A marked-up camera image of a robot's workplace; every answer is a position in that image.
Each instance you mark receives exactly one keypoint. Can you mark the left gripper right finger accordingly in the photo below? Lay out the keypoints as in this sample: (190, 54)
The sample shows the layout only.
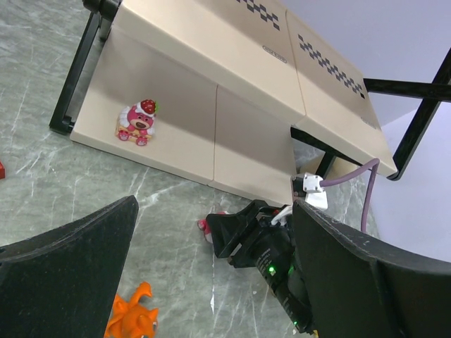
(360, 286)

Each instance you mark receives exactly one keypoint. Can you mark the red cardboard box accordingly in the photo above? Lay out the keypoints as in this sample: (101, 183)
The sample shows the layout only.
(2, 171)

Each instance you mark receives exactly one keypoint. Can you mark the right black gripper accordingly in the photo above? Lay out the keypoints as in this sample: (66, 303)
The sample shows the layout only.
(264, 239)

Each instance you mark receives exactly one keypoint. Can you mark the beige three-tier shelf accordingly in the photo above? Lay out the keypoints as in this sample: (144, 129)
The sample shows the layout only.
(237, 82)

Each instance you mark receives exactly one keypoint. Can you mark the orange fox toy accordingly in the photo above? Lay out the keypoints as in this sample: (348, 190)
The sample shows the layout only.
(130, 318)

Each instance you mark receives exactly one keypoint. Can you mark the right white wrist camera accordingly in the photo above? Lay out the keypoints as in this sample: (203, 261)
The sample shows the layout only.
(308, 187)

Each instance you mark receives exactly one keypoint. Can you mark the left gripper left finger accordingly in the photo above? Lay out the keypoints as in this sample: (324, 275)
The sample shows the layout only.
(62, 283)

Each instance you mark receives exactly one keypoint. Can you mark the strawberry cake slice toy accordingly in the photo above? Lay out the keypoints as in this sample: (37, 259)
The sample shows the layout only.
(136, 123)

